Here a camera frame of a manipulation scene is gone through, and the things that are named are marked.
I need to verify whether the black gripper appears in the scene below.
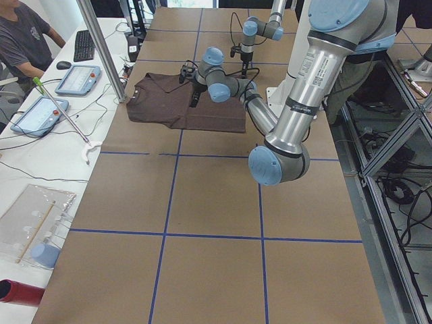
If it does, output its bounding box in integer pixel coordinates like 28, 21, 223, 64
240, 51, 252, 79
189, 76, 207, 108

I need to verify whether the dark brown t-shirt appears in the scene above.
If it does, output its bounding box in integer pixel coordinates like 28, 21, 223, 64
127, 73, 246, 133

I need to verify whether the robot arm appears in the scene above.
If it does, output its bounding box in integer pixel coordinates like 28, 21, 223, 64
179, 1, 399, 186
231, 0, 286, 78

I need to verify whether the far blue teach pendant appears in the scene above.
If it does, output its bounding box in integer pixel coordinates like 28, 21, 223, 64
55, 64, 101, 96

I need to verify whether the blue teach pendant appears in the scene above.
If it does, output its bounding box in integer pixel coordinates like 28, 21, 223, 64
10, 96, 61, 138
55, 64, 101, 96

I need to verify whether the black keyboard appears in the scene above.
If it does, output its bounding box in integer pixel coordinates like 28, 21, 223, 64
74, 30, 95, 62

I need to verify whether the standing person black shirt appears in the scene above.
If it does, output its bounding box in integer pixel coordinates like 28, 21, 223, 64
323, 0, 432, 128

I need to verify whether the black computer mouse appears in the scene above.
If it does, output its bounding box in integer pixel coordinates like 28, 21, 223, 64
56, 61, 72, 70

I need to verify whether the near blue teach pendant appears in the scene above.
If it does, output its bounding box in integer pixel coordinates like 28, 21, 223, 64
10, 96, 61, 138

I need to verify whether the seated person grey shirt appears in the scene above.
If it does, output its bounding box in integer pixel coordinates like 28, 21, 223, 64
1, 1, 65, 85

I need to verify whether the clear acrylic tray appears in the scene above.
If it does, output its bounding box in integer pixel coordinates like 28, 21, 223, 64
1, 184, 76, 269

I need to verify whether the red cylinder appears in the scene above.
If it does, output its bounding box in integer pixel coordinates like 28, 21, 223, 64
1, 279, 45, 306

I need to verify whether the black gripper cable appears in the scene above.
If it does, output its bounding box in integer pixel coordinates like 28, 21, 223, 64
182, 59, 261, 109
229, 11, 249, 58

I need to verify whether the green handled reach stick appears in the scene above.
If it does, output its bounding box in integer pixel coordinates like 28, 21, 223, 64
32, 77, 102, 165

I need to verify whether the aluminium frame post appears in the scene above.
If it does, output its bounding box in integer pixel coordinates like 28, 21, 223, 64
76, 0, 126, 103

